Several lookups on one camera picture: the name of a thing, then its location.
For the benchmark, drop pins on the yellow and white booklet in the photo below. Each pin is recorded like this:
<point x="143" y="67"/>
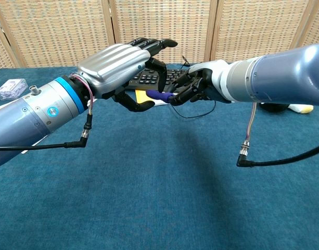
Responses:
<point x="140" y="95"/>

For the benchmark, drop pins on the woven wooden folding screen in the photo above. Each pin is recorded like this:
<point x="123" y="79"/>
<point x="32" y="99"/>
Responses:
<point x="57" y="31"/>

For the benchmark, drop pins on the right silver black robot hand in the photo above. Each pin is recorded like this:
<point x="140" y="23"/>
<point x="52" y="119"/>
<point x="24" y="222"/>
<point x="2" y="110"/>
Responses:
<point x="201" y="78"/>

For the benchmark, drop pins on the black head white coat plush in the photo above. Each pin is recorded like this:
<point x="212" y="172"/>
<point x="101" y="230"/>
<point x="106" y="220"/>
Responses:
<point x="303" y="109"/>

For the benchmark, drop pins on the left blue grey robot arm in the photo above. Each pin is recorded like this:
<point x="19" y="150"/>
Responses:
<point x="24" y="117"/>

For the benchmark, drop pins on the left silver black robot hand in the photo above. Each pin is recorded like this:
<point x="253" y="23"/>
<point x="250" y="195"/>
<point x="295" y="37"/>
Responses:
<point x="117" y="67"/>

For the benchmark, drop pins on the right blue grey robot arm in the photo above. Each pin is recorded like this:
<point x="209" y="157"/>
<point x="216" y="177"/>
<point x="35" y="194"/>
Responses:
<point x="279" y="75"/>

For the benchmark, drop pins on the blue table cloth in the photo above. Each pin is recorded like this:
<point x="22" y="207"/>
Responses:
<point x="148" y="182"/>

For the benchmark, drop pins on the clear box of purple cards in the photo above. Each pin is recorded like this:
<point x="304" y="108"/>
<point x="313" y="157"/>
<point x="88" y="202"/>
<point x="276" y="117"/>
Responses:
<point x="11" y="88"/>

